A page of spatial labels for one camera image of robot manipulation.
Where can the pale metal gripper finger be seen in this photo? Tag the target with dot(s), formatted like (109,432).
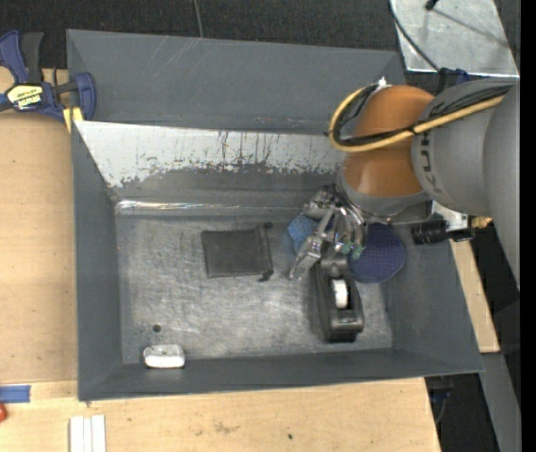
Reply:
(311,263)
(301,258)

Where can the blue crumpled cloth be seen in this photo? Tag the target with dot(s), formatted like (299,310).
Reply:
(300,233)

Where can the black tape dispenser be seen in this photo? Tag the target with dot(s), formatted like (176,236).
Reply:
(340,318)

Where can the dark grey cloth pouch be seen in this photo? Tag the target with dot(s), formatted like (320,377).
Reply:
(237,253)

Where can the blue round mesh disc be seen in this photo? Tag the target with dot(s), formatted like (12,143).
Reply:
(380,257)

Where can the grey metal bin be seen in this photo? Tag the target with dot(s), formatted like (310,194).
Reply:
(230,309)

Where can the small white block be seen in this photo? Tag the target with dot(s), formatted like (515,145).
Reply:
(164,357)

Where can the black cylinder on white bracket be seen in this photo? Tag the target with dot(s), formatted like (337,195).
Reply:
(430,231)

